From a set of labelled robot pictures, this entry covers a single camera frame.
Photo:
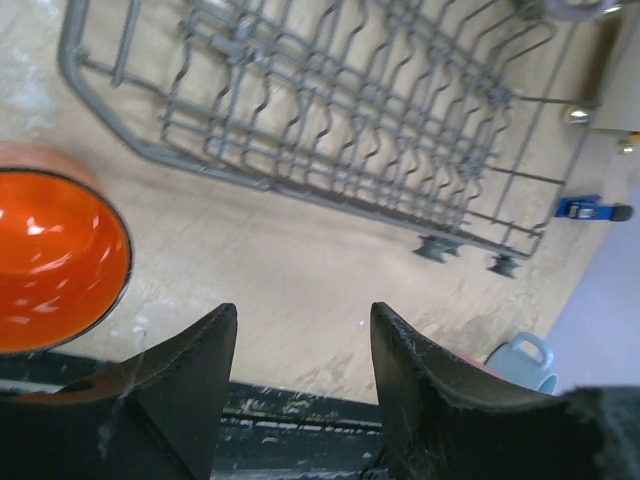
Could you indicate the lavender mug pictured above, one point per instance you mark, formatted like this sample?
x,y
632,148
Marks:
x,y
563,10

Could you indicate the light blue mug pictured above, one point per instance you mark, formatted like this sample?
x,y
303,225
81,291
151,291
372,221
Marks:
x,y
525,361

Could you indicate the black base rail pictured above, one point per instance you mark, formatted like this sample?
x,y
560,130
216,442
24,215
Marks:
x,y
264,433

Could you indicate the orange mug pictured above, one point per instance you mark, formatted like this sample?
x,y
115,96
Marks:
x,y
66,253

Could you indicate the white round drawer cabinet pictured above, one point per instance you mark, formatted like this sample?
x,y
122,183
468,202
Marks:
x,y
616,110

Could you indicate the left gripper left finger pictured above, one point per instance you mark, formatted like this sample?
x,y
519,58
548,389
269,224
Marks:
x,y
154,416

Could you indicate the grey wire dish rack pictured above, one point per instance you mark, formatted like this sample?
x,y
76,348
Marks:
x,y
460,121

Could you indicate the pink mug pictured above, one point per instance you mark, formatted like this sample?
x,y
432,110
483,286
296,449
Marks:
x,y
479,366

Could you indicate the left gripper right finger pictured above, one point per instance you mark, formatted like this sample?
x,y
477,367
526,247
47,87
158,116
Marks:
x,y
444,418

